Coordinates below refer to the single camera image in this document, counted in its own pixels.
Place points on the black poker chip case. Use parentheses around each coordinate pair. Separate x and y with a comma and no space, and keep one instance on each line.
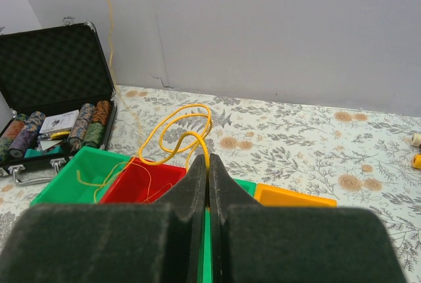
(54,70)

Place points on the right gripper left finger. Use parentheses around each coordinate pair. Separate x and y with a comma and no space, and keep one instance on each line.
(129,242)

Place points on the right green bin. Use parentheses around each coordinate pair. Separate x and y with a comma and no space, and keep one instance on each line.
(206,272)

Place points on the red bin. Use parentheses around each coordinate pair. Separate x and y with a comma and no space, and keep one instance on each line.
(141,183)

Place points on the green bin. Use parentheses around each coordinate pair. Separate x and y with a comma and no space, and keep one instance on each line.
(206,272)
(85,179)

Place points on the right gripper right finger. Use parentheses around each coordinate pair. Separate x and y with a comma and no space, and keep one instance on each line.
(255,243)

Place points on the orange bin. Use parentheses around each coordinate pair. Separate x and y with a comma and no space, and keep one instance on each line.
(278,197)

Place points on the left green bin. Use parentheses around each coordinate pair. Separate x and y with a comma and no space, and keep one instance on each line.
(85,179)

